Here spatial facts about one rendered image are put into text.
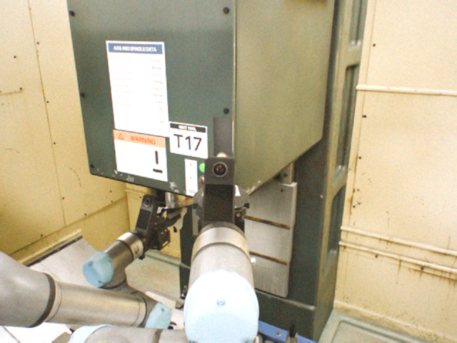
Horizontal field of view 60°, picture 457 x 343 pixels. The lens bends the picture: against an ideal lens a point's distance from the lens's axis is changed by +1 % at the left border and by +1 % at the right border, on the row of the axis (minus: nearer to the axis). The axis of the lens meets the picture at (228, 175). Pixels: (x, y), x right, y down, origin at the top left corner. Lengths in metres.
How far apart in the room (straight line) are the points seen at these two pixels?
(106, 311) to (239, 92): 0.52
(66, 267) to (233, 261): 1.86
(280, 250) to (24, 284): 1.10
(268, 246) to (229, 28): 1.07
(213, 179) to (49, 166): 1.67
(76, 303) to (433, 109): 1.42
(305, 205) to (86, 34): 0.98
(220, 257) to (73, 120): 1.84
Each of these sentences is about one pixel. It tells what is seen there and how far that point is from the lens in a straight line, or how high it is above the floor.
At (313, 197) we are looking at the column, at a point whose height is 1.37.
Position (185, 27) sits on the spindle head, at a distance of 0.84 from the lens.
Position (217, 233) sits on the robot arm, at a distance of 0.50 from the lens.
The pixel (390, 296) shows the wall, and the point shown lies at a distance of 2.09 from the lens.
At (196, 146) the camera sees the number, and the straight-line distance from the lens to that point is 0.86.
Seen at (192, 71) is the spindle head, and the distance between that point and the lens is 0.84.
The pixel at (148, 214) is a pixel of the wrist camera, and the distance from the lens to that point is 1.12.
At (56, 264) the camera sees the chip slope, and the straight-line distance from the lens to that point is 2.28.
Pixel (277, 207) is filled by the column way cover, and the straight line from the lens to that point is 1.56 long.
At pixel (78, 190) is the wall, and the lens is 2.32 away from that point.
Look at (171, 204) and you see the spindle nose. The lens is 1.15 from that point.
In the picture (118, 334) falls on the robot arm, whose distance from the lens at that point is 0.52.
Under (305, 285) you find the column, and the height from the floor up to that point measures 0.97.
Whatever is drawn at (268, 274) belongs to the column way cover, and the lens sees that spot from 1.74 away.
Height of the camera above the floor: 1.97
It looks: 20 degrees down
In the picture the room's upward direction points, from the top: straight up
